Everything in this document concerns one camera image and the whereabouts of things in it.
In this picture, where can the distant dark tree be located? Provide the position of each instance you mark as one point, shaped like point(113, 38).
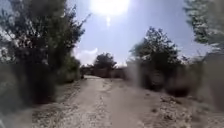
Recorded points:
point(104, 64)

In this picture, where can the pale gravel dirt path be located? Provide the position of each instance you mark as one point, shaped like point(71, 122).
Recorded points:
point(100, 106)

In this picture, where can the dark bushes and trees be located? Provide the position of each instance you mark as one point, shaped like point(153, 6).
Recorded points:
point(156, 60)

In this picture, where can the tall dark bushes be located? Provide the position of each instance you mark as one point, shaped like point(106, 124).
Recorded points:
point(36, 50)

